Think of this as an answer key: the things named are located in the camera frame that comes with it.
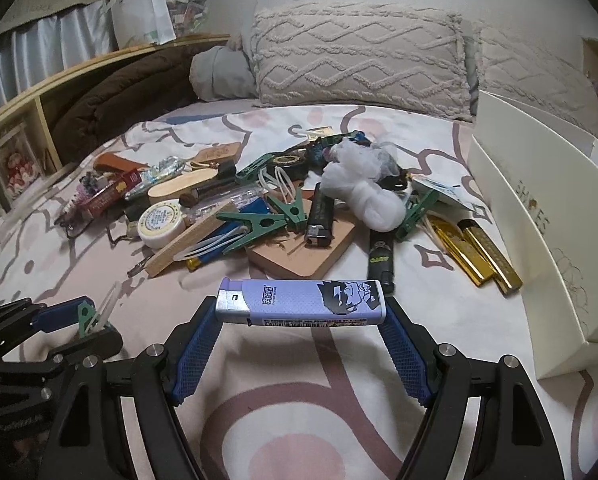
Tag round white tin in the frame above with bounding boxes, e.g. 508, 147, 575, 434
138, 200, 187, 248

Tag white paper bag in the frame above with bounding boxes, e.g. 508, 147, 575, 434
110, 0, 177, 48

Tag brown leather piece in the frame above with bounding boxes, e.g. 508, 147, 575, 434
95, 152, 147, 173

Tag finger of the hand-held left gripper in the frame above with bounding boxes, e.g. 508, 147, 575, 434
0, 297, 97, 351
1, 325, 124, 373

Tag grey curtain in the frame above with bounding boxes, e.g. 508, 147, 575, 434
0, 0, 117, 121

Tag gold foil packets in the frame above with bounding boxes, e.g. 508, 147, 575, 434
456, 219, 524, 295

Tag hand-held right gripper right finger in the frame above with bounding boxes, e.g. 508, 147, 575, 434
379, 296, 564, 480

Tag silver foil packet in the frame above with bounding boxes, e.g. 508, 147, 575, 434
139, 156, 187, 186

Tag long wooden strip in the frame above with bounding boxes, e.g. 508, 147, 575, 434
145, 202, 242, 278

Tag clear plastic bag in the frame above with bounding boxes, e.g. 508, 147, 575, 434
165, 0, 210, 38

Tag gold lighter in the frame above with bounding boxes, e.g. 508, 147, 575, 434
429, 215, 497, 288

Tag printed blanket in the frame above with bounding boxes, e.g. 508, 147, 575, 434
0, 105, 594, 480

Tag white cardboard box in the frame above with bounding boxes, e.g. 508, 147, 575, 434
466, 90, 598, 381

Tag green clothespin with white loop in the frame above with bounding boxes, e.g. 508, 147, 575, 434
174, 211, 290, 263
76, 282, 124, 337

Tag beige textured pillow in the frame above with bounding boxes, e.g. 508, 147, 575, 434
251, 2, 474, 108
471, 25, 598, 141

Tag framed picture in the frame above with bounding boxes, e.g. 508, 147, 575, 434
0, 122, 44, 206

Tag grey rolled pillow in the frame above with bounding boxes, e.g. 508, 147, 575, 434
190, 46, 260, 102

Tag brown blanket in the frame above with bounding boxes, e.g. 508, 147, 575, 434
54, 42, 244, 166

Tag black lighter green print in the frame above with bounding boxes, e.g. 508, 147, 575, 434
368, 230, 397, 295

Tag brown wooden board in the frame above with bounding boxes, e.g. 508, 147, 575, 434
246, 197, 357, 278

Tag wooden tag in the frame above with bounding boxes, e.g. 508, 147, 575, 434
186, 142, 243, 168

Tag dark patterned tape roll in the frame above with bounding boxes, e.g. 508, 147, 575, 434
271, 149, 312, 176

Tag plain black lighter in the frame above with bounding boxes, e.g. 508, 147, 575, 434
305, 182, 336, 248

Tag purple lighter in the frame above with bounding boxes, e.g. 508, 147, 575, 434
216, 276, 387, 328

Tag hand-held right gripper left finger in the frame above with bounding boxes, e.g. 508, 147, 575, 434
39, 296, 224, 480

